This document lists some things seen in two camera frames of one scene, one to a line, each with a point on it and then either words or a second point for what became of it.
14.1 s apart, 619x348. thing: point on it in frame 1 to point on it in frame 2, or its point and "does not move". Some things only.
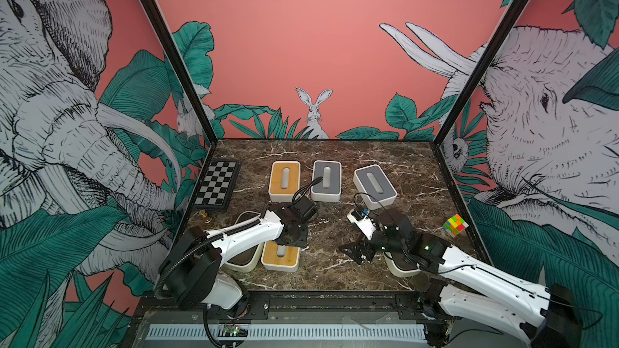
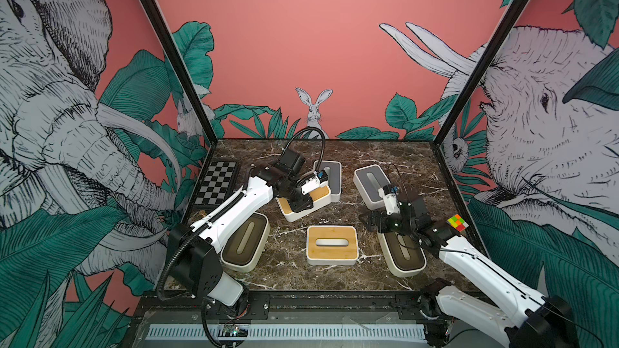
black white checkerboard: [218, 185] does not move
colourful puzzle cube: [454, 225] does not move
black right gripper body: [382, 241] to [395, 223]
